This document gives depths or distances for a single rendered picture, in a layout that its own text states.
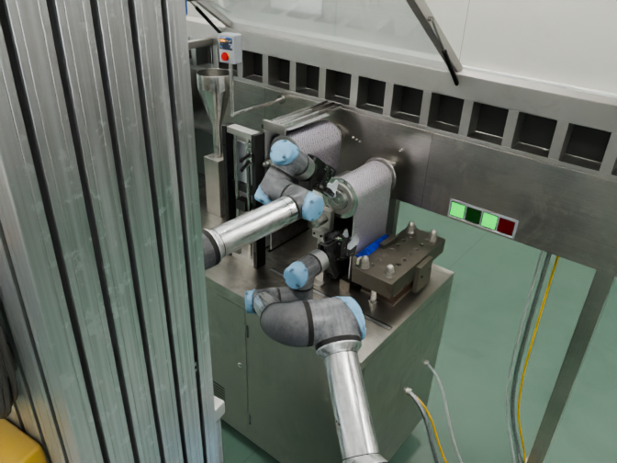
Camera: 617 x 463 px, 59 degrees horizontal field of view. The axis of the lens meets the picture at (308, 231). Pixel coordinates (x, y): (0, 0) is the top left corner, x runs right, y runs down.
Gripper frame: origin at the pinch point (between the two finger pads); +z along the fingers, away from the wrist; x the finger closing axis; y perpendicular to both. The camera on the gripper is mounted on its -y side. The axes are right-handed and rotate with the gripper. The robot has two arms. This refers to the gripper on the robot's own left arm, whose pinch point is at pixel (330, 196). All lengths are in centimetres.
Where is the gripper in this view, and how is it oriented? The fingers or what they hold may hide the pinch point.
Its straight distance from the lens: 184.4
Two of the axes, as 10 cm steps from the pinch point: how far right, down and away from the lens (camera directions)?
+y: 4.2, -9.0, 0.5
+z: 4.6, 2.6, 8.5
